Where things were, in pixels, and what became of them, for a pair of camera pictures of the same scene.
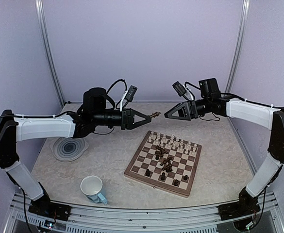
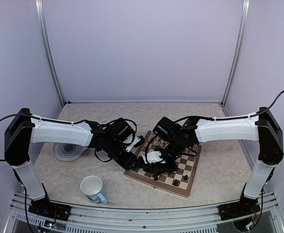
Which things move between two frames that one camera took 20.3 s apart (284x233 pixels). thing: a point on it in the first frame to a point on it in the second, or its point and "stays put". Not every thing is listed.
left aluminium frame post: x=40 y=20 stays put
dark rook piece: x=175 y=182 stays put
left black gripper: x=126 y=120 to x=127 y=162
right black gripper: x=192 y=109 to x=159 y=166
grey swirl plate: x=67 y=149 stays put
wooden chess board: x=165 y=162 stays put
